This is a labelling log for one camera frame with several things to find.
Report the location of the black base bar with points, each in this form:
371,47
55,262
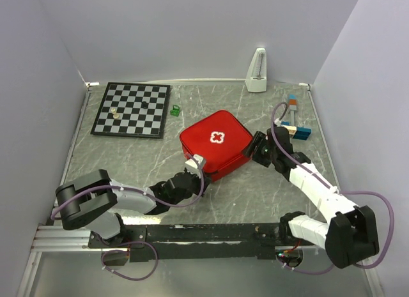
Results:
198,241

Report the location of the aluminium frame rail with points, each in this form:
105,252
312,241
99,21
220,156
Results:
49,238

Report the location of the small green toy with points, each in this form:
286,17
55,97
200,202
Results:
175,111

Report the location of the blue toy block stack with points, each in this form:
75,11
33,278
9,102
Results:
297,132

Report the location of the black white chessboard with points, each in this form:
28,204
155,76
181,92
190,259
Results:
134,120

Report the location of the red black medicine case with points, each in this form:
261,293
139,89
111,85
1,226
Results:
220,139

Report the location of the white metronome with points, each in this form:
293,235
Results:
256,78

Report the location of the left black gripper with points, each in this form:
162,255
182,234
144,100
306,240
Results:
198,180

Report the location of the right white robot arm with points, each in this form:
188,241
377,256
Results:
349,232

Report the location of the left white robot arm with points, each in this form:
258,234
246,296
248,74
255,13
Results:
87,200

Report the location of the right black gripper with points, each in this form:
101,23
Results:
259,139

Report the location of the grey orange blue toy stick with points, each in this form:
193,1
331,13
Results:
292,107

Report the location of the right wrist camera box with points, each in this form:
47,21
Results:
278,122

